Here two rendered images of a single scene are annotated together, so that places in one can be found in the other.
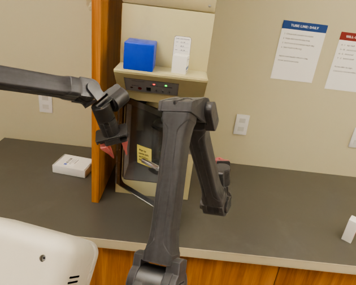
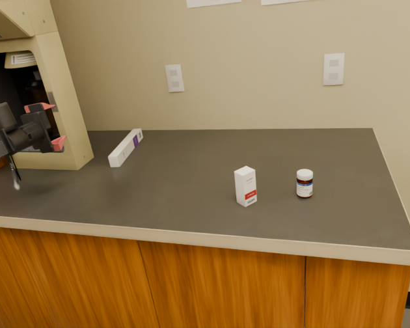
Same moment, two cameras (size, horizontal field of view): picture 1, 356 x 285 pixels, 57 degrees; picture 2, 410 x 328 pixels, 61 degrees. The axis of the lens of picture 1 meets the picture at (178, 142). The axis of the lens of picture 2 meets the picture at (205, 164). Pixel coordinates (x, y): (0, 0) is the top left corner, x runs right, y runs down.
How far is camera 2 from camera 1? 100 cm
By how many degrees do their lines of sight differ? 18
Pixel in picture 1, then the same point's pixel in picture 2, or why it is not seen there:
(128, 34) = not seen: outside the picture
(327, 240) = (213, 204)
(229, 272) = (86, 249)
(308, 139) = (264, 84)
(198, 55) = not seen: outside the picture
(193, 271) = (51, 249)
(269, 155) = (222, 113)
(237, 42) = not seen: outside the picture
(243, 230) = (107, 198)
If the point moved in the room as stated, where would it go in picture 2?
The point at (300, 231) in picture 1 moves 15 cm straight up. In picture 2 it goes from (184, 195) to (176, 150)
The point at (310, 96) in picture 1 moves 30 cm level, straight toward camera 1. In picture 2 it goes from (246, 22) to (196, 35)
